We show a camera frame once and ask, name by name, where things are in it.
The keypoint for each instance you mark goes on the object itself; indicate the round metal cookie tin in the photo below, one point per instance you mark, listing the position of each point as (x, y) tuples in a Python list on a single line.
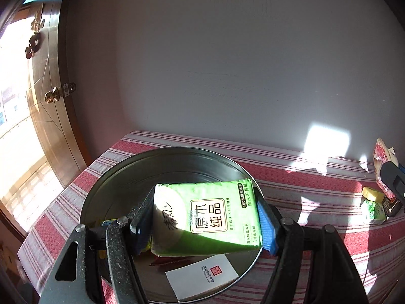
[(189, 167)]

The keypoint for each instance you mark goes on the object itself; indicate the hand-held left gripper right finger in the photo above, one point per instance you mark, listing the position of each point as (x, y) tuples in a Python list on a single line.
[(267, 231)]

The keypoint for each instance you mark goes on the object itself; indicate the small black box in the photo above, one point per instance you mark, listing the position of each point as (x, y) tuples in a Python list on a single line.
[(398, 210)]

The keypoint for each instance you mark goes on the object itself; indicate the red snack packet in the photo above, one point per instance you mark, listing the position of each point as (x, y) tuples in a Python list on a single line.
[(171, 260)]

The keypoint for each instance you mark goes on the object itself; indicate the brass door knob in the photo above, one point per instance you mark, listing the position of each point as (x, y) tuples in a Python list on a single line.
[(52, 95)]

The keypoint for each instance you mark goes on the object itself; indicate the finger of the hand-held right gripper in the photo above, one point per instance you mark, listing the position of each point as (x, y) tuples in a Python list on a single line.
[(390, 172)]

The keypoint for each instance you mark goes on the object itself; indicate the beige patterned snack packet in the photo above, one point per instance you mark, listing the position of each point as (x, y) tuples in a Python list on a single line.
[(381, 153)]

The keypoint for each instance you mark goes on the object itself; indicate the hanging door decoration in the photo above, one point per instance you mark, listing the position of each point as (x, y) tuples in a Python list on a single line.
[(33, 42)]

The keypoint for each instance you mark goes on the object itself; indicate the large yellow packet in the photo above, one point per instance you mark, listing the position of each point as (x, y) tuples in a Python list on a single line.
[(145, 247)]

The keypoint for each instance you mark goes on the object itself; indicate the red striped tablecloth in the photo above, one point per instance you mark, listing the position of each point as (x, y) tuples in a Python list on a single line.
[(316, 190)]

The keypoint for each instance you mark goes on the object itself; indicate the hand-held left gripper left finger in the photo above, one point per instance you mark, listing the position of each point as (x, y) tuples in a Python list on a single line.
[(142, 228)]

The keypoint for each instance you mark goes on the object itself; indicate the wooden door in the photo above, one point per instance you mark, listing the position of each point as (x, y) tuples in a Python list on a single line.
[(50, 126)]

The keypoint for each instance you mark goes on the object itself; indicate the yellow sponge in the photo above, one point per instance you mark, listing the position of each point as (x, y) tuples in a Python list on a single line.
[(371, 193)]

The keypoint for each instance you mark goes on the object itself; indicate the door latch plate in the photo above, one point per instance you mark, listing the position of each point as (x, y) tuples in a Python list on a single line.
[(68, 88)]

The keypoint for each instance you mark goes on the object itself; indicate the green tissue pack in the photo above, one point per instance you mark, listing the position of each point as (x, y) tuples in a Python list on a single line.
[(373, 211), (205, 215)]

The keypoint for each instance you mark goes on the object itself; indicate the white card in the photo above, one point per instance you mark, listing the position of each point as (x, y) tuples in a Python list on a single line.
[(196, 275)]

